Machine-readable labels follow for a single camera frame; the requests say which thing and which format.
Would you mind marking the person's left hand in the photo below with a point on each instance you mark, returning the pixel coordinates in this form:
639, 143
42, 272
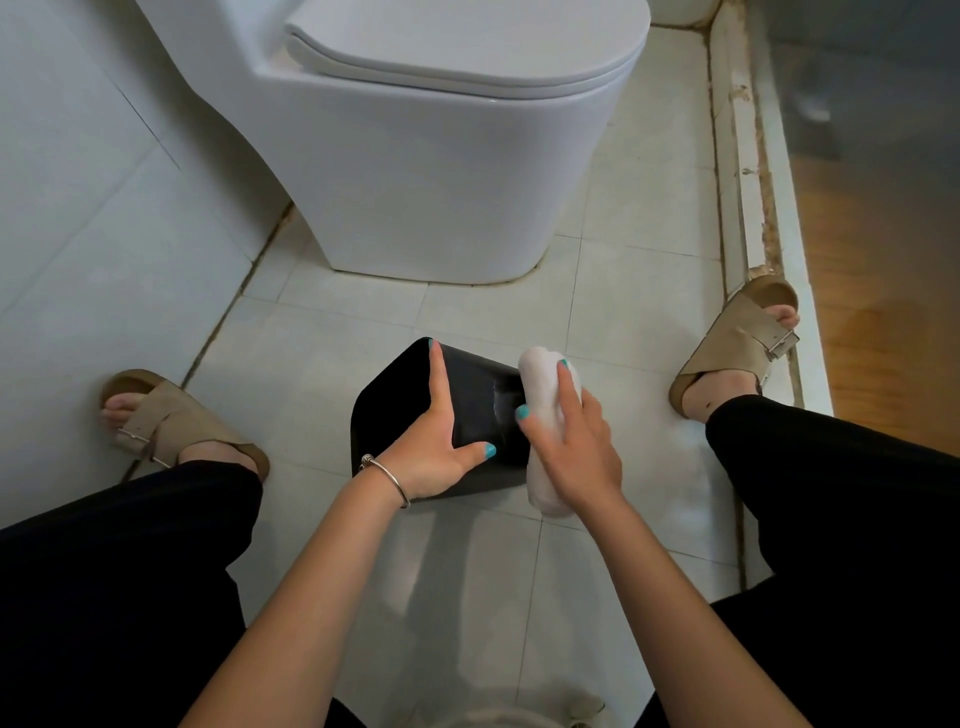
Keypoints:
431, 457

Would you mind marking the person's right hand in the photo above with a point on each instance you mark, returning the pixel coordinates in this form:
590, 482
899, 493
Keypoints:
581, 457

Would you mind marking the black plastic waste bin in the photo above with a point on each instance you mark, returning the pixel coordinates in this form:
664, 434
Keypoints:
397, 405

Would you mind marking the white cleaning cloth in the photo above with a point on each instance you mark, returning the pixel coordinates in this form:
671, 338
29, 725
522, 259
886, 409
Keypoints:
536, 375

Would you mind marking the person's right forearm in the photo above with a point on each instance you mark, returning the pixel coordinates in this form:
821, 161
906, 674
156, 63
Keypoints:
682, 622

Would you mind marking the person's left forearm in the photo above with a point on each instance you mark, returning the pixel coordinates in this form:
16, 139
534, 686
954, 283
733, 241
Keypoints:
300, 615

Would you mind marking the person's right beige sandal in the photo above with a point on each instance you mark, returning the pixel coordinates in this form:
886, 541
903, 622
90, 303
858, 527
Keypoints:
735, 345

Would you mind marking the person's beige sandal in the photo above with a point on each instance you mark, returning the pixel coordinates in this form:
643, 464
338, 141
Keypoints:
172, 427
735, 345

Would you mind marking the person's left beige sandal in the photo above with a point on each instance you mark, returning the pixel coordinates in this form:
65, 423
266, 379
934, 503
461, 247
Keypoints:
172, 427

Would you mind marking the person's black trousers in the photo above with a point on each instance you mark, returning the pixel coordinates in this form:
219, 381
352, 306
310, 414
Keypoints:
847, 510

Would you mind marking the white toilet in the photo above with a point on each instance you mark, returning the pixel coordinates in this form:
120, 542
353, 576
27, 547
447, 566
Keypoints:
420, 187

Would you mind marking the white door threshold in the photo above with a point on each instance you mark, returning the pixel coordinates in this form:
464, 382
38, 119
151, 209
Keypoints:
750, 150

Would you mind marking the white toilet seat lid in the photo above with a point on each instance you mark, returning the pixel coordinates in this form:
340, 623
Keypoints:
472, 37

